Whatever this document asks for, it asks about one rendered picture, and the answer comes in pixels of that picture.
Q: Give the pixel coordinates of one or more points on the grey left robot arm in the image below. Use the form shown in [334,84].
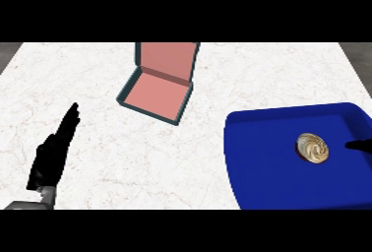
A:
[41,199]

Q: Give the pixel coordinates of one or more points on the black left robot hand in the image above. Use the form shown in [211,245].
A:
[53,154]

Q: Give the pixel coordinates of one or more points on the cream swirl cupcake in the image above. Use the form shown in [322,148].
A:
[313,148]

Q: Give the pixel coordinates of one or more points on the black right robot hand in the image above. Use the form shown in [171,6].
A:
[360,145]

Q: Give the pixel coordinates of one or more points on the blue tray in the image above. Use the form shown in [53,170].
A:
[291,164]

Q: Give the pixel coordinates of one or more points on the pink open box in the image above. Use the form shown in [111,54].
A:
[157,85]

